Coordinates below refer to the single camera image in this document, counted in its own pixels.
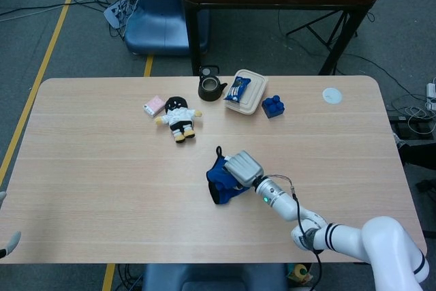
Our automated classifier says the blue cloth with black trim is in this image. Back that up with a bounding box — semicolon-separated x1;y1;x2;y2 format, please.
205;146;255;206

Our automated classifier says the beige lidded lunch box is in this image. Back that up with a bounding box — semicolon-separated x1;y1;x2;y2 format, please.
224;69;269;117

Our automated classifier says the blue snack bag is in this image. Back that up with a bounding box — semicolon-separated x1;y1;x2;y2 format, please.
223;76;252;103

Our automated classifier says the blue toy building block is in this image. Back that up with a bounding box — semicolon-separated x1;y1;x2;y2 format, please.
261;94;286;119

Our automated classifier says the white power strip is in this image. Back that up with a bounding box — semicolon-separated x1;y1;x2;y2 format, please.
425;78;436;111

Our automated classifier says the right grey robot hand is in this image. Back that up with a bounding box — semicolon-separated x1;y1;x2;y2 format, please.
223;150;265;192

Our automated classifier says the black teapot with handle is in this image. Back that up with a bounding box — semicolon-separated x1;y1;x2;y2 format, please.
198;65;228;102

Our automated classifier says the yellow green floor object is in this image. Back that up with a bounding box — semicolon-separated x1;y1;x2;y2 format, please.
287;263;314;284

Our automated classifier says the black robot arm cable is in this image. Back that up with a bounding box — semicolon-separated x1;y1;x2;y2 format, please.
290;185;324;291

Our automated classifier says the grey round table cable cap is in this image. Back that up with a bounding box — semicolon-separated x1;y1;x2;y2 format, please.
322;87;343;104

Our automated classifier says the pink tissue pack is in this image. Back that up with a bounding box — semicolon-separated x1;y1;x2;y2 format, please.
142;95;166;117

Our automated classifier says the plush doll in white shirt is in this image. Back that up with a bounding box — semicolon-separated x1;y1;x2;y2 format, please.
155;95;203;144

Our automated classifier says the floor cable bundle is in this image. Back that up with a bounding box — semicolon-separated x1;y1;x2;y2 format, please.
91;0;144;38

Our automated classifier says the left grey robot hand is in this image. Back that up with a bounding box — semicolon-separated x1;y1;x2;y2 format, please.
0;191;22;260

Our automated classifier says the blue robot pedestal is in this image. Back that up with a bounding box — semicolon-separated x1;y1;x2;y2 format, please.
124;0;209;56

